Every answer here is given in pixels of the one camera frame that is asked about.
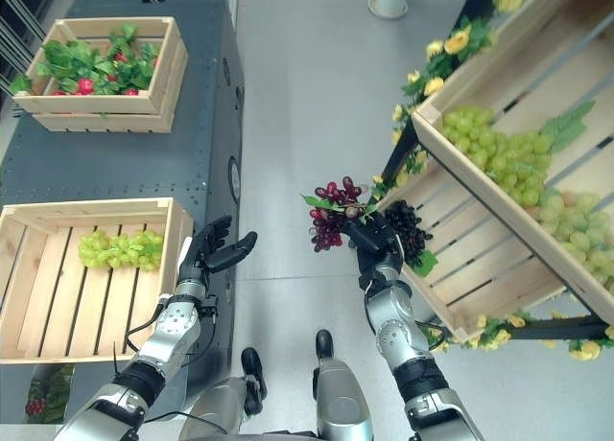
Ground silver robot leg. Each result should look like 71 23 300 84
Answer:
178 346 269 441
310 329 376 441

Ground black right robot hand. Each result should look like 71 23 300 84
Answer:
342 212 402 275

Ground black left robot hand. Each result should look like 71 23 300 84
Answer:
179 215 259 283

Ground red grape bunch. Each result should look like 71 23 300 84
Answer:
300 175 371 254

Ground green grape leaf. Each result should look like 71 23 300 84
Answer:
538 99 597 155

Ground silver right robot leg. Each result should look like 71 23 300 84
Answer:
310 329 376 441

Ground large tilted wooden crate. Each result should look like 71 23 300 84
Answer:
411 0 614 325

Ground shallow wooden slat crate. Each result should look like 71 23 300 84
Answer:
0 197 196 366

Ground silver left robot leg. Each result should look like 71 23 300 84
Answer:
178 346 269 441

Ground dark wall rack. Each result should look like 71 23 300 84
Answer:
0 0 52 107

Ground large green grape bunch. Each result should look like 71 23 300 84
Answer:
439 104 554 208

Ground wooden crate with leafy greens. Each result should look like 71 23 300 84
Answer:
11 15 190 135

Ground leafy greens with red fruits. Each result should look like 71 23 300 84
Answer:
10 23 162 98

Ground pale green grape bunch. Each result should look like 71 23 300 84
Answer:
531 190 614 291

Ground dark grey metal table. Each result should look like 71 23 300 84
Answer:
0 0 247 426

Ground small green grape bunch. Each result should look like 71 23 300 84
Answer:
77 228 165 273

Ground black grape bunch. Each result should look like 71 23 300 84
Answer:
383 199 434 266

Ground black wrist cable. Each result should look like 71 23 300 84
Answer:
125 294 167 354

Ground yellow flower garland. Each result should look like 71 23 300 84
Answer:
369 0 546 203
421 308 614 362

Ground tilted wooden slat crate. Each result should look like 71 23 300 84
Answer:
375 157 568 345

